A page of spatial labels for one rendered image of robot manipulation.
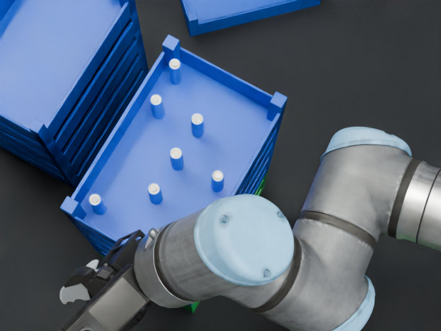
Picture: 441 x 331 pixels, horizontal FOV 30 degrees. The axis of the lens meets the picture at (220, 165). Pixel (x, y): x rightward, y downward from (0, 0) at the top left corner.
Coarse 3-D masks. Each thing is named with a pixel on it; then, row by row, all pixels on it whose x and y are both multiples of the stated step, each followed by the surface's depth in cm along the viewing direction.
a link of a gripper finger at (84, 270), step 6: (78, 270) 99; (84, 270) 98; (90, 270) 97; (72, 276) 99; (78, 276) 98; (84, 276) 98; (90, 276) 97; (96, 276) 97; (66, 282) 101; (72, 282) 100; (78, 282) 99; (84, 282) 98
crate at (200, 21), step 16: (192, 0) 183; (208, 0) 183; (224, 0) 183; (240, 0) 183; (256, 0) 183; (272, 0) 183; (288, 0) 178; (304, 0) 179; (320, 0) 182; (192, 16) 174; (208, 16) 182; (224, 16) 177; (240, 16) 178; (256, 16) 180; (192, 32) 179
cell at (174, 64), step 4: (172, 60) 121; (176, 60) 121; (172, 64) 121; (176, 64) 121; (180, 64) 121; (172, 68) 121; (176, 68) 121; (180, 68) 122; (172, 72) 122; (176, 72) 122; (180, 72) 123; (172, 76) 124; (176, 76) 124; (180, 76) 125; (172, 80) 126; (176, 80) 125; (180, 80) 126; (176, 84) 127
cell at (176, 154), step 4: (172, 148) 118; (176, 148) 118; (172, 152) 118; (176, 152) 118; (180, 152) 118; (172, 156) 117; (176, 156) 117; (180, 156) 117; (172, 160) 119; (176, 160) 118; (180, 160) 119; (172, 164) 121; (176, 164) 120; (180, 164) 121; (176, 168) 122; (180, 168) 123
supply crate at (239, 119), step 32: (160, 64) 124; (192, 64) 126; (192, 96) 127; (224, 96) 127; (256, 96) 124; (128, 128) 125; (160, 128) 125; (224, 128) 125; (256, 128) 125; (96, 160) 119; (128, 160) 124; (160, 160) 124; (192, 160) 124; (224, 160) 124; (256, 160) 123; (96, 192) 123; (128, 192) 123; (192, 192) 123; (224, 192) 123; (96, 224) 121; (128, 224) 121; (160, 224) 121
